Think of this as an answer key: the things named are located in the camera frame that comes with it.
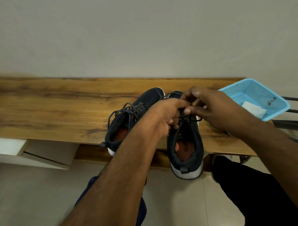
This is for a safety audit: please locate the black metal shoe rack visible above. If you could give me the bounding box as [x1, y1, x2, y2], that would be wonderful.
[240, 96, 298, 165]

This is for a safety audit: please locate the white wipe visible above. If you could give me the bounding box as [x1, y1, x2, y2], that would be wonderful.
[242, 101, 267, 119]

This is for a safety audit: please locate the white drawer unit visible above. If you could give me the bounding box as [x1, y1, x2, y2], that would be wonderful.
[0, 138, 79, 170]

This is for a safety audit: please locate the person's right hand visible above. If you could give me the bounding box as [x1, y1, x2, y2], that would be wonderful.
[180, 86, 253, 133]

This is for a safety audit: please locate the person's right forearm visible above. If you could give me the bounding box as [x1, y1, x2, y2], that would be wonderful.
[237, 114, 298, 208]

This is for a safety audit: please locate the person's left forearm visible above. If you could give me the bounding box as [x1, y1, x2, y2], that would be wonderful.
[59, 121, 163, 226]

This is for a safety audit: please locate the blue plastic basket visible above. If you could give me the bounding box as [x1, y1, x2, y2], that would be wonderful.
[218, 78, 291, 122]

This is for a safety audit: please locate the wooden table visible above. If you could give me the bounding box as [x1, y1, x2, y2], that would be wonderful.
[0, 77, 274, 173]

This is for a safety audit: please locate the person's left hand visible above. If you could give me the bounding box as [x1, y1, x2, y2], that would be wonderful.
[144, 97, 192, 140]

